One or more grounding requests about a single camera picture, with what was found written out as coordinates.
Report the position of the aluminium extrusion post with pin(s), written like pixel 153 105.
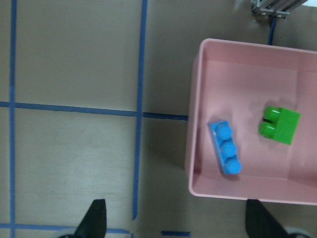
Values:
pixel 275 8

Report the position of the pink plastic box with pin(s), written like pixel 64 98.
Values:
pixel 236 81

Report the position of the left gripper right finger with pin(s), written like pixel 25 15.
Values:
pixel 259 223

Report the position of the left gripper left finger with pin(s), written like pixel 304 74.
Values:
pixel 93 224

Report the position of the blue three-stud toy block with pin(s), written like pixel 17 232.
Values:
pixel 225 148

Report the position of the green two-stud toy block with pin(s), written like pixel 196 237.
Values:
pixel 279 124

